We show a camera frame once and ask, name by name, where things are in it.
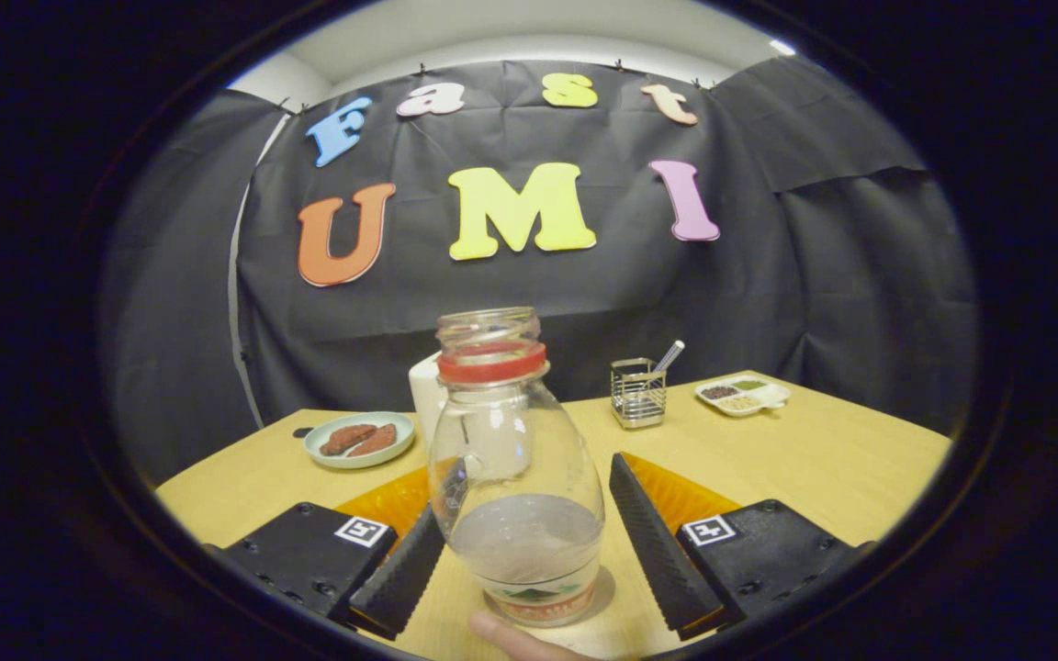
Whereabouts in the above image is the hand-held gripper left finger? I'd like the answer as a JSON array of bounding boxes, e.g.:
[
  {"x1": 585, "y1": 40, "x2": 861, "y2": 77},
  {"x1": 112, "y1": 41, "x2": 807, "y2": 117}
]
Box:
[{"x1": 203, "y1": 466, "x2": 447, "y2": 642}]

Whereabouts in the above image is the wooden table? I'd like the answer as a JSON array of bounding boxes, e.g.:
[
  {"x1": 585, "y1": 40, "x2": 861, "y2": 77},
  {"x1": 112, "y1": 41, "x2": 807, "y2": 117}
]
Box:
[{"x1": 154, "y1": 370, "x2": 952, "y2": 660}]

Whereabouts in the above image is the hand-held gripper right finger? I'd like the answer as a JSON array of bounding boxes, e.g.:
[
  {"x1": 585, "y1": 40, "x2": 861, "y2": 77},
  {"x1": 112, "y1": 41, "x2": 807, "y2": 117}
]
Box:
[{"x1": 609, "y1": 452, "x2": 877, "y2": 642}]

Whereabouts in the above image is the brown bread piece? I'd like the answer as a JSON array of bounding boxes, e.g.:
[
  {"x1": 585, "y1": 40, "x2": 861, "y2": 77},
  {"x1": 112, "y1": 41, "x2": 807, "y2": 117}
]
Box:
[
  {"x1": 347, "y1": 423, "x2": 399, "y2": 458},
  {"x1": 320, "y1": 423, "x2": 378, "y2": 457}
]

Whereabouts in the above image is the metal wire utensil holder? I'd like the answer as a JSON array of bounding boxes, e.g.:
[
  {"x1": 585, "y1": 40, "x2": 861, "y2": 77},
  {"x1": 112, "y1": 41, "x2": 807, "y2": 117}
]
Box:
[{"x1": 610, "y1": 357, "x2": 668, "y2": 430}]

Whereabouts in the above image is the cream toaster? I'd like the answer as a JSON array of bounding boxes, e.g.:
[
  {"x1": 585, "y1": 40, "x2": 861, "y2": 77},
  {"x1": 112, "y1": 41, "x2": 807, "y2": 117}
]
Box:
[{"x1": 408, "y1": 352, "x2": 456, "y2": 451}]

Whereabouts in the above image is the white divided spice tray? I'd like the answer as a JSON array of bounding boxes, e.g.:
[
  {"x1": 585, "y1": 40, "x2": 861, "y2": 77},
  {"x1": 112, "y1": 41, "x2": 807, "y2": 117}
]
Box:
[{"x1": 695, "y1": 374, "x2": 792, "y2": 418}]

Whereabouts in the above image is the black backdrop cloth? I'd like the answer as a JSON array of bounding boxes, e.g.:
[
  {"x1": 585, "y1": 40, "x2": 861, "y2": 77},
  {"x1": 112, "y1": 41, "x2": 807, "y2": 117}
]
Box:
[{"x1": 97, "y1": 57, "x2": 980, "y2": 487}]

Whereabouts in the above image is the clear plastic juice bottle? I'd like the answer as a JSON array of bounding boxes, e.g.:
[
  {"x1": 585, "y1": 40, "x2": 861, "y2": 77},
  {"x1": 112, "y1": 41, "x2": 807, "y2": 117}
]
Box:
[{"x1": 427, "y1": 307, "x2": 606, "y2": 628}]

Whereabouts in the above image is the pale green plate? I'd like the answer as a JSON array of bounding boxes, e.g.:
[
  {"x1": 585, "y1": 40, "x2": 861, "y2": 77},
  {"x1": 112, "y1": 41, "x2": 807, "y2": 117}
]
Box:
[{"x1": 303, "y1": 411, "x2": 417, "y2": 471}]

